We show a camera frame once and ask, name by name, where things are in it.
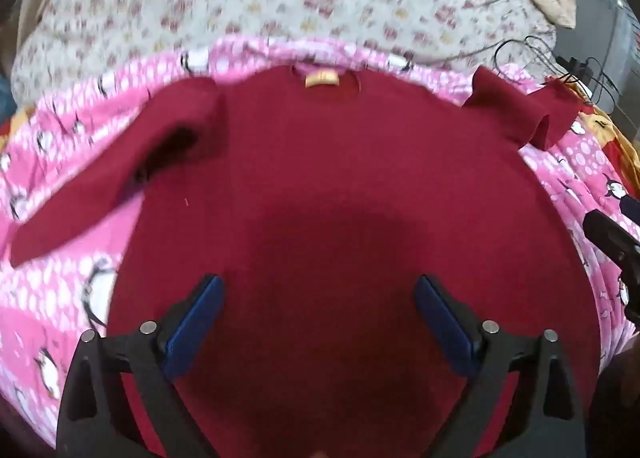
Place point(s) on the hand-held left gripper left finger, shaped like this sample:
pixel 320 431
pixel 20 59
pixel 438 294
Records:
pixel 196 323

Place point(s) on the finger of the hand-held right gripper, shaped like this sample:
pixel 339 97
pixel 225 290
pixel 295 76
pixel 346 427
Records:
pixel 612 240

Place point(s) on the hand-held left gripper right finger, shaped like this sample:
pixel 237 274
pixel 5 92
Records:
pixel 444 325

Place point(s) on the dark red sweater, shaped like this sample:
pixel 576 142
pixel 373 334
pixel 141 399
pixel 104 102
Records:
pixel 320 163

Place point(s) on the pink penguin print blanket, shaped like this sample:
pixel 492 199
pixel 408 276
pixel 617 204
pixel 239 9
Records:
pixel 65 288

